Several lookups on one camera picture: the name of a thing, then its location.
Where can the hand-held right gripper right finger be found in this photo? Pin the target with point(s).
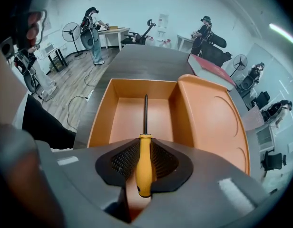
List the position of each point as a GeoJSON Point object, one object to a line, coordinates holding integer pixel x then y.
{"type": "Point", "coordinates": [208, 186]}

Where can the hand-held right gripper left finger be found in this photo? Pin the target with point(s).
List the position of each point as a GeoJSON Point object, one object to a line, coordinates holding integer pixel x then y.
{"type": "Point", "coordinates": [89, 165]}

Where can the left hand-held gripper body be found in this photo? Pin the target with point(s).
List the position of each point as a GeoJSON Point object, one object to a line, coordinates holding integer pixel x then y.
{"type": "Point", "coordinates": [20, 15]}

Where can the orange wooden drawer box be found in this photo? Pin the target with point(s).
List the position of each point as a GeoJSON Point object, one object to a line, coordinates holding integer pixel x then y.
{"type": "Point", "coordinates": [208, 117]}

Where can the person's left hand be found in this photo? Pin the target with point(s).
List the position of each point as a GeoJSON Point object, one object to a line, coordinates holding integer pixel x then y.
{"type": "Point", "coordinates": [32, 27]}

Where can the person's right hand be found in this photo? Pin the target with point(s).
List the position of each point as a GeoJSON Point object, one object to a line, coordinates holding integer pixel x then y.
{"type": "Point", "coordinates": [25, 189]}

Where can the black small stand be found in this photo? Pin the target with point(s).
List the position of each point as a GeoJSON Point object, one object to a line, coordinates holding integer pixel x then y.
{"type": "Point", "coordinates": [58, 58]}

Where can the person's black trousers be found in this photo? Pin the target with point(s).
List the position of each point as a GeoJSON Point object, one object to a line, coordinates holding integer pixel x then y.
{"type": "Point", "coordinates": [44, 127]}

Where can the person's grey shirt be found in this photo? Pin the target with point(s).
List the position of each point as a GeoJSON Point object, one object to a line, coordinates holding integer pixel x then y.
{"type": "Point", "coordinates": [8, 79]}

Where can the white power strip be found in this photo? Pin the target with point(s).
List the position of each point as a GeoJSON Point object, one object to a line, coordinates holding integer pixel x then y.
{"type": "Point", "coordinates": [90, 95]}

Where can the black office chair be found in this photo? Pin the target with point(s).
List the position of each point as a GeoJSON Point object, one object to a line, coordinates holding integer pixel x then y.
{"type": "Point", "coordinates": [143, 35]}
{"type": "Point", "coordinates": [273, 161]}
{"type": "Point", "coordinates": [261, 98]}

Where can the wood-topped white desk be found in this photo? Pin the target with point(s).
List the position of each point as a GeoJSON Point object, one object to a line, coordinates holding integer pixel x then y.
{"type": "Point", "coordinates": [114, 30]}

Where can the red hardcover book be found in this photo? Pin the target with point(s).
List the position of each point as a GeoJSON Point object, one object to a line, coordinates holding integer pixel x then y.
{"type": "Point", "coordinates": [208, 68]}

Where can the black reclined chair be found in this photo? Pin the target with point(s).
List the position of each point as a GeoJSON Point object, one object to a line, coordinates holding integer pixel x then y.
{"type": "Point", "coordinates": [215, 54]}

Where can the red-labelled water bottle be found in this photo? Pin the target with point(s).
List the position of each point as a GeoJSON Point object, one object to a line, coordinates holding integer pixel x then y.
{"type": "Point", "coordinates": [166, 43]}
{"type": "Point", "coordinates": [151, 40]}

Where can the white water dispenser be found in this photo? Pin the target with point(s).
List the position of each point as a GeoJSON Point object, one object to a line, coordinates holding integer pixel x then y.
{"type": "Point", "coordinates": [163, 22]}

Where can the small white table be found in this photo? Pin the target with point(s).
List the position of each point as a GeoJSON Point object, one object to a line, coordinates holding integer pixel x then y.
{"type": "Point", "coordinates": [184, 37]}

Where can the white ceiling tube light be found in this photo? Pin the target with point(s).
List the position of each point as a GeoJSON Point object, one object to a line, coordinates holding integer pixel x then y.
{"type": "Point", "coordinates": [283, 33]}

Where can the black pedestal fan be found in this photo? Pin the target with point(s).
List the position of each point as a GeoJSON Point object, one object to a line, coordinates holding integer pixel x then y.
{"type": "Point", "coordinates": [71, 31]}
{"type": "Point", "coordinates": [239, 62]}

